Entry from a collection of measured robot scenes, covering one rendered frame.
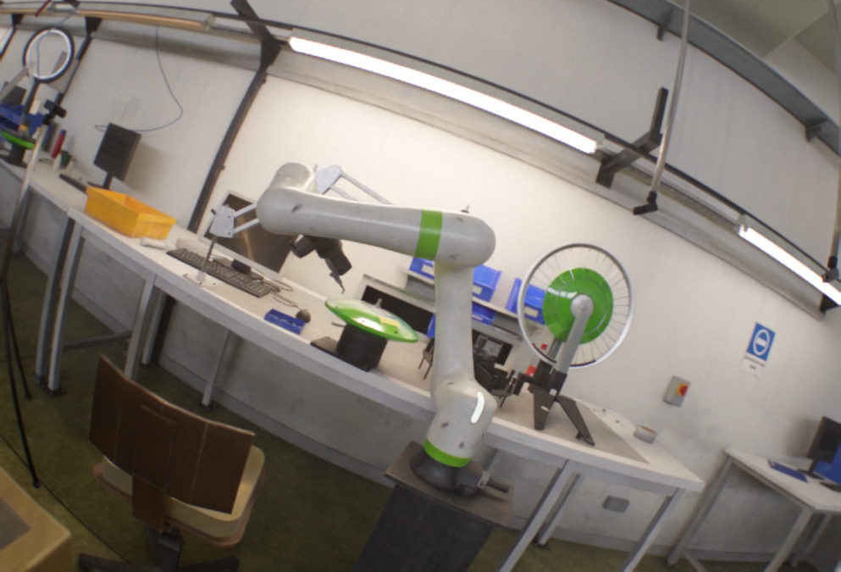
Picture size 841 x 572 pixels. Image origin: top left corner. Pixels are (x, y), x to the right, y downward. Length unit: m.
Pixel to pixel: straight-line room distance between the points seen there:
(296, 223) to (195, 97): 2.16
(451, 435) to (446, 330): 0.28
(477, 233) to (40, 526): 0.84
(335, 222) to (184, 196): 1.96
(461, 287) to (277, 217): 0.49
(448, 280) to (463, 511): 0.57
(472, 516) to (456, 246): 0.61
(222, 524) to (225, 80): 2.51
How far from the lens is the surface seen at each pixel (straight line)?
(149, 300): 1.65
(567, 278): 1.62
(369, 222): 0.84
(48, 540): 0.38
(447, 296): 1.04
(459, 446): 0.97
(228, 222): 1.42
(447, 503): 0.97
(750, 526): 3.84
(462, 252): 0.86
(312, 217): 0.85
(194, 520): 0.97
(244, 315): 1.34
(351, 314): 1.14
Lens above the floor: 1.27
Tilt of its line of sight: 1 degrees up
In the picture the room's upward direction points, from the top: 22 degrees clockwise
